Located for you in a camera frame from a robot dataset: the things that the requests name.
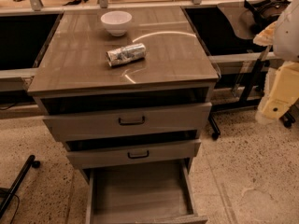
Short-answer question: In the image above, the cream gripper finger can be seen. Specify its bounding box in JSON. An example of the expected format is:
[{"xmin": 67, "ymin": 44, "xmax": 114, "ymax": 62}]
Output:
[{"xmin": 255, "ymin": 62, "xmax": 299, "ymax": 124}]

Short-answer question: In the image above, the silver redbull can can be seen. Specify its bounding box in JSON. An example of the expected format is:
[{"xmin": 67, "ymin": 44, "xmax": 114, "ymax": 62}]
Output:
[{"xmin": 106, "ymin": 43, "xmax": 147, "ymax": 67}]

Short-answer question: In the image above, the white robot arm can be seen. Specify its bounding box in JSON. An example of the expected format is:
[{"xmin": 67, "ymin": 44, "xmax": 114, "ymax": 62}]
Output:
[{"xmin": 253, "ymin": 0, "xmax": 299, "ymax": 124}]

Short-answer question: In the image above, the grey drawer cabinet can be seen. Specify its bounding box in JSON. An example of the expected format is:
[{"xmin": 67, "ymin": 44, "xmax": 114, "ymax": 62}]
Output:
[{"xmin": 27, "ymin": 6, "xmax": 220, "ymax": 224}]

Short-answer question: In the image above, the open bottom drawer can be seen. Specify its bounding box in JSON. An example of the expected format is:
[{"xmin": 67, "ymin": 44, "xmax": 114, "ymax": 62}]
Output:
[{"xmin": 85, "ymin": 160, "xmax": 207, "ymax": 224}]

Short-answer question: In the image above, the middle drawer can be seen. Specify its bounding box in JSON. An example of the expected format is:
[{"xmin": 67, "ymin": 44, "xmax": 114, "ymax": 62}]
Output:
[{"xmin": 66, "ymin": 139, "xmax": 201, "ymax": 169}]

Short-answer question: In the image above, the top drawer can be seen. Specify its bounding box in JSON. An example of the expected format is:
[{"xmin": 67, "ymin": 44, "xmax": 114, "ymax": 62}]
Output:
[{"xmin": 44, "ymin": 103, "xmax": 211, "ymax": 142}]

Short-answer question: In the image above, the rolling side table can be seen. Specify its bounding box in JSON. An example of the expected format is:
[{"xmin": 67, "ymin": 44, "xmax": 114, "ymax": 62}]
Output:
[{"xmin": 207, "ymin": 1, "xmax": 297, "ymax": 141}]

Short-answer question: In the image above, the white ceramic bowl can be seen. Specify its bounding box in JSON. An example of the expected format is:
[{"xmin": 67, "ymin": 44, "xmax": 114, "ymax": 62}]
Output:
[{"xmin": 101, "ymin": 10, "xmax": 132, "ymax": 36}]

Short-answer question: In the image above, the black stand leg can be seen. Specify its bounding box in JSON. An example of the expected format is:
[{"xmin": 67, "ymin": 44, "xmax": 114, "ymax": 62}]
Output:
[{"xmin": 0, "ymin": 155, "xmax": 40, "ymax": 218}]

